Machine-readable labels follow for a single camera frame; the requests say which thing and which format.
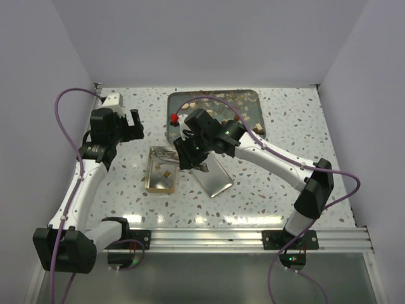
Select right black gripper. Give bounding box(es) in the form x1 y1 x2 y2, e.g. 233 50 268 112
174 131 213 170

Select silver metal tongs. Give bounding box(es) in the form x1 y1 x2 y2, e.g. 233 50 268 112
152 149 209 173

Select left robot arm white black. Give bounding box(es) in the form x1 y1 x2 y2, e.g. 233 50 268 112
33 107 144 274

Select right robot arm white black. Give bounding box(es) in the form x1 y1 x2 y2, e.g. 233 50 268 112
170 109 334 249

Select silver metal tin lid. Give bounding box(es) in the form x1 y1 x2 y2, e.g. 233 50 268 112
191 153 234 198

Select gold metal tin box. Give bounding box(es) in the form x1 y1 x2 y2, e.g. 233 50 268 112
145 146 178 194

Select floral teal serving tray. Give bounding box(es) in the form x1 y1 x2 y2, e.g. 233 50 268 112
167 89 266 137

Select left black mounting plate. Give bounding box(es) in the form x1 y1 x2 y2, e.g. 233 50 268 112
127 229 151 251

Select black mounting plate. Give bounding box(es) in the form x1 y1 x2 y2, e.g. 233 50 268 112
127 229 151 251
261 229 320 250

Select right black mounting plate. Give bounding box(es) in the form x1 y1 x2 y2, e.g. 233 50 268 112
261 229 320 250

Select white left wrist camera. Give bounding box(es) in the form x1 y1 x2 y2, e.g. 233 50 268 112
102 93 123 116

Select red cable connector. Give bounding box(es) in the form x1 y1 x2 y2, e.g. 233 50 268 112
170 113 178 125

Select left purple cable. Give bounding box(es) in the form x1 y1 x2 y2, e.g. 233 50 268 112
49 88 146 304

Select aluminium rail front edge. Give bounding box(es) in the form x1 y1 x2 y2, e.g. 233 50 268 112
94 225 376 254

